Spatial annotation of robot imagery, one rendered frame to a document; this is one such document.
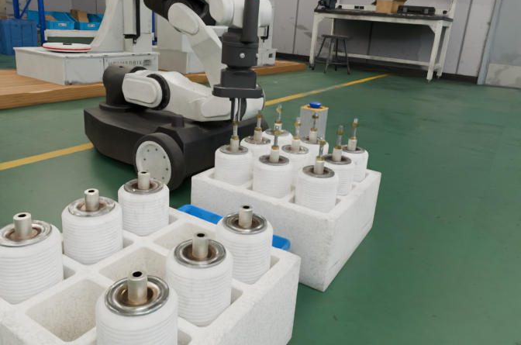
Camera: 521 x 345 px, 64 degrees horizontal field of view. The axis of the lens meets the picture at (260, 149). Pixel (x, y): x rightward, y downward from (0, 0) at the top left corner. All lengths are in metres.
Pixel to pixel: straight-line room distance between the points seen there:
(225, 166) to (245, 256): 0.41
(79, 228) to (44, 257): 0.08
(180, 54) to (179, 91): 2.14
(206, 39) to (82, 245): 0.89
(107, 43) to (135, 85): 1.65
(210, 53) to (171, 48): 2.33
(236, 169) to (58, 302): 0.52
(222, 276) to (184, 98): 1.06
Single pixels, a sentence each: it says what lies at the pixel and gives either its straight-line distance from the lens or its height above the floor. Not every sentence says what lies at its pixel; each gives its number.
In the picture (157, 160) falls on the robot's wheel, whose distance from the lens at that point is 1.39.
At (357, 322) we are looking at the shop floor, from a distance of 0.95.
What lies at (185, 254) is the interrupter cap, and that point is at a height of 0.25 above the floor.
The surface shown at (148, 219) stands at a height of 0.20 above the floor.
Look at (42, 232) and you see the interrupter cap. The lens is 0.70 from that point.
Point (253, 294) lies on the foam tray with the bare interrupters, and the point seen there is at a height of 0.18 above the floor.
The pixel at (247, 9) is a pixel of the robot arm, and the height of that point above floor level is 0.60.
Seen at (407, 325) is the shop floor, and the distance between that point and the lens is 0.98.
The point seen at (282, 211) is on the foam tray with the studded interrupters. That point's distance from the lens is 0.96.
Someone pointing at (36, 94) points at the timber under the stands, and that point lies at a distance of 2.77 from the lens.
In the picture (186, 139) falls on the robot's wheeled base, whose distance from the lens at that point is 1.38.
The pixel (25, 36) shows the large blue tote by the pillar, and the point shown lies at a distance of 5.45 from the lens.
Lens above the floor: 0.58
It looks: 17 degrees down
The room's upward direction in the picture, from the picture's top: 5 degrees clockwise
